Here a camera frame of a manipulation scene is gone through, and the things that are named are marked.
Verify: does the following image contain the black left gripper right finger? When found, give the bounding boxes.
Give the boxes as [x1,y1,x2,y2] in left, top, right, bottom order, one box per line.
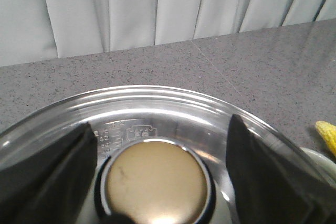
[226,114,335,223]

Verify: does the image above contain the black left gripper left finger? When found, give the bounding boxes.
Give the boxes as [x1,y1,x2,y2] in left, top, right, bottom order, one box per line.
[1,123,97,223]

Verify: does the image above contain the yellow corn cob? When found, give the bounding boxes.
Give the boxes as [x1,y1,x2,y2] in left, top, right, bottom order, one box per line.
[315,121,336,156]

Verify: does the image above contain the glass pot lid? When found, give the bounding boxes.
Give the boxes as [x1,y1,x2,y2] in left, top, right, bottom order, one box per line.
[1,86,324,223]

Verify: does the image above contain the pale green electric pot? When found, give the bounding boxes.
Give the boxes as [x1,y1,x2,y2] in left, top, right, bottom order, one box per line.
[301,147,335,182]

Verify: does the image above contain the white pleated curtain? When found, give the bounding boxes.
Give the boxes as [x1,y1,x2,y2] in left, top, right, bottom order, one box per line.
[1,0,335,66]

